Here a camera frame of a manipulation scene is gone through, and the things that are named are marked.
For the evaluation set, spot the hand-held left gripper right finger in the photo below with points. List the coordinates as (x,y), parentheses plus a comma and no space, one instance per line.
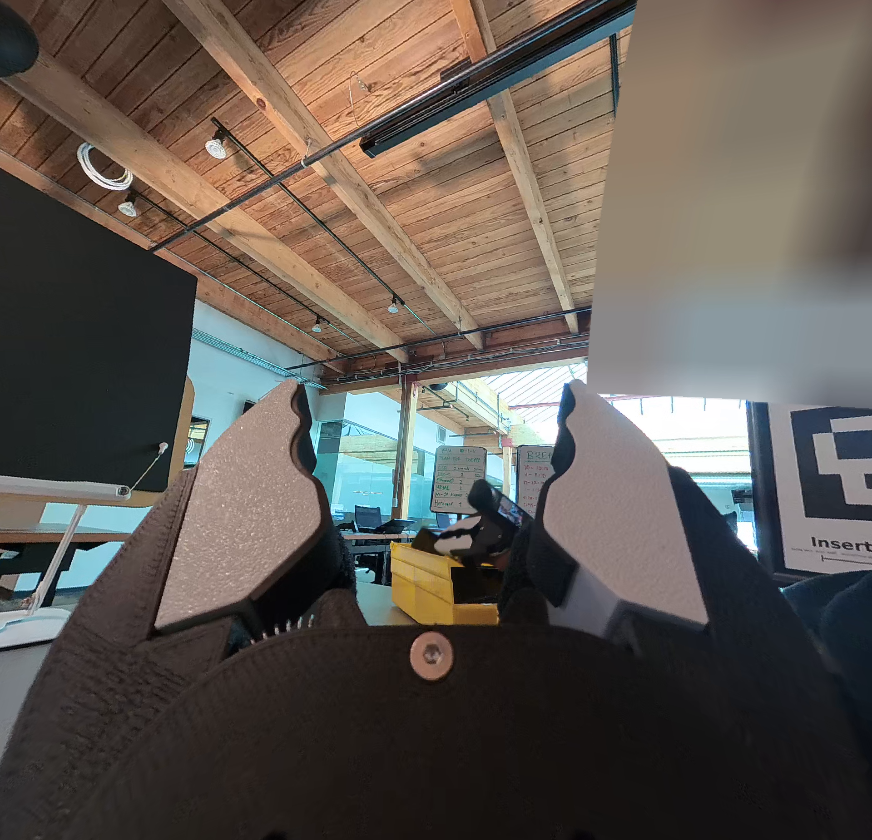
(613,513)

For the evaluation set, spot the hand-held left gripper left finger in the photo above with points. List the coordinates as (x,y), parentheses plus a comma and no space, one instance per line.
(245,513)

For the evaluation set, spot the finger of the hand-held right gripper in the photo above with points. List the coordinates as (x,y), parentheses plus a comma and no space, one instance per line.
(458,539)

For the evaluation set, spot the yellow plastic bin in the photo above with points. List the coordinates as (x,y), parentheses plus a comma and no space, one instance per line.
(422,581)

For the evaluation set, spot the whiteboard with black writing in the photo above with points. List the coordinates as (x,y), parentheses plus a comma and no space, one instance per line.
(460,479)

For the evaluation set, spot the whiteboard with red writing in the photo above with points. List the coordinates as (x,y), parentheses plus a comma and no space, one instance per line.
(535,475)

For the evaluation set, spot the wooden support column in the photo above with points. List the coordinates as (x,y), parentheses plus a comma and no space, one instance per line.
(407,445)

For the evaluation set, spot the white sign with black marker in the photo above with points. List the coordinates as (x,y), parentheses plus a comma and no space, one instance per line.
(790,513)

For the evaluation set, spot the wooden top office desk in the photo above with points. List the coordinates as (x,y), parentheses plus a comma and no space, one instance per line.
(68,533)

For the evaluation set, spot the black rectangular panel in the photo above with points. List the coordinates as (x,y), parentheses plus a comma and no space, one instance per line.
(88,343)

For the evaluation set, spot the black ceiling pipe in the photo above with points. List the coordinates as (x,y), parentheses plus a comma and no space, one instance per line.
(306,162)

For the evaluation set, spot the black linear ceiling fixture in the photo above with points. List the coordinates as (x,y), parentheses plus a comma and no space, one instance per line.
(504,79)

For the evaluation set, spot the black ceiling dome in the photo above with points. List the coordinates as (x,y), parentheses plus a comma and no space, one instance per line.
(13,40)

